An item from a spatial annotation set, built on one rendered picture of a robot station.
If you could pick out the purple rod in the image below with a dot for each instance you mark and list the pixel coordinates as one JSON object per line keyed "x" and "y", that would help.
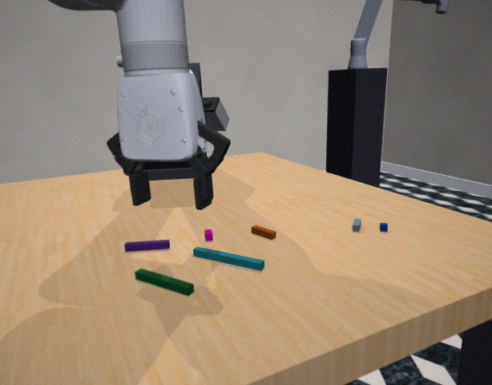
{"x": 146, "y": 245}

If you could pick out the orange rod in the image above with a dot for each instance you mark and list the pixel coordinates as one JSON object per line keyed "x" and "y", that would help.
{"x": 263, "y": 232}

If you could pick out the dark green rod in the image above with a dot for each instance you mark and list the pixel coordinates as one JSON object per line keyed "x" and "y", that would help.
{"x": 163, "y": 281}

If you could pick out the small magenta block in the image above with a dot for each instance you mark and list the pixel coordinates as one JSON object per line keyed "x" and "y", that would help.
{"x": 208, "y": 235}

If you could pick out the turquoise rod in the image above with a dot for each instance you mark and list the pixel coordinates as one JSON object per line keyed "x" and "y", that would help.
{"x": 229, "y": 258}

